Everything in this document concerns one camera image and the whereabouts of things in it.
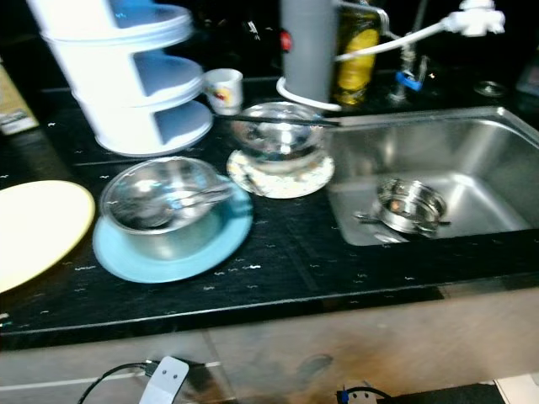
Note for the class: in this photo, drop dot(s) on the floral print plate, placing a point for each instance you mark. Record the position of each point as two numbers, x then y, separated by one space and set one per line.
290 183

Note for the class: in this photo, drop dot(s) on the white tap adapter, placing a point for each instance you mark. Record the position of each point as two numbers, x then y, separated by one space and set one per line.
476 18

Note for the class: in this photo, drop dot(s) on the small steel pot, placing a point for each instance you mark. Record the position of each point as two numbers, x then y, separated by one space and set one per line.
413 206

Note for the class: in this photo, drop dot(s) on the white mug with cartoon print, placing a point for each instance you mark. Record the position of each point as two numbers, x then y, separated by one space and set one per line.
224 93

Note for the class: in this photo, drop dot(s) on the light blue plate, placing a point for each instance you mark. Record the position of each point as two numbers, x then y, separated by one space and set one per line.
219 244

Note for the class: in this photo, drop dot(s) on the yellow plate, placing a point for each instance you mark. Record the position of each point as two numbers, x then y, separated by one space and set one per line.
42 231

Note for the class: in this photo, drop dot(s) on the beige carton box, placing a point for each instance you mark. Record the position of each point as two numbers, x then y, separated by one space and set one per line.
17 105

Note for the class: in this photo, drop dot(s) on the black chopstick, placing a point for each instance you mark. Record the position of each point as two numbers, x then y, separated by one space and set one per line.
320 123

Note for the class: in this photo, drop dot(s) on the white tiered shelf rack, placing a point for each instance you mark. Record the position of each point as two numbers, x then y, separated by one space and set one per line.
126 126

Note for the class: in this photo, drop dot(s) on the round metal lid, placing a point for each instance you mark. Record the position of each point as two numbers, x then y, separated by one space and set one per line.
490 88

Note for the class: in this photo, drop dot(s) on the stainless steel sink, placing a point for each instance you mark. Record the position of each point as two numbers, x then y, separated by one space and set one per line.
472 151

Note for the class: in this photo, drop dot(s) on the large steel bowl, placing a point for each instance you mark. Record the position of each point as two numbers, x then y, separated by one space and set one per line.
278 136

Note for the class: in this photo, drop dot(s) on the yellow oil bottle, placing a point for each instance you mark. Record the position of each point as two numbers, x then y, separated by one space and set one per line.
358 63

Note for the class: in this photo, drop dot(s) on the steel faucet with blue valve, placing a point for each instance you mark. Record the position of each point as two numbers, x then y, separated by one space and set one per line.
410 80

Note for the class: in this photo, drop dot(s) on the steel spoon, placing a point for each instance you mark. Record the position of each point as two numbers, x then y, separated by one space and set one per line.
194 200

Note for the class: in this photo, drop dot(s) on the grey cylindrical water filter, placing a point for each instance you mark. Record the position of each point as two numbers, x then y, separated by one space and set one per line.
307 50

